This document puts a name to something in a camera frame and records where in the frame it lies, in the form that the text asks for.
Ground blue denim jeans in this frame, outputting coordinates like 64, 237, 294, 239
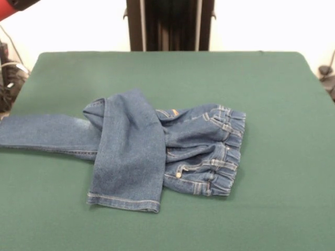
0, 88, 247, 213

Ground dark green table cloth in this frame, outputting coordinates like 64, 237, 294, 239
0, 51, 335, 251

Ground black box device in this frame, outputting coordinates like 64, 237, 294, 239
0, 40, 10, 65

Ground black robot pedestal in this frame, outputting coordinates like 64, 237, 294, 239
122, 0, 217, 52

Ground thin black cable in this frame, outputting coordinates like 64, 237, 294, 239
0, 25, 23, 65

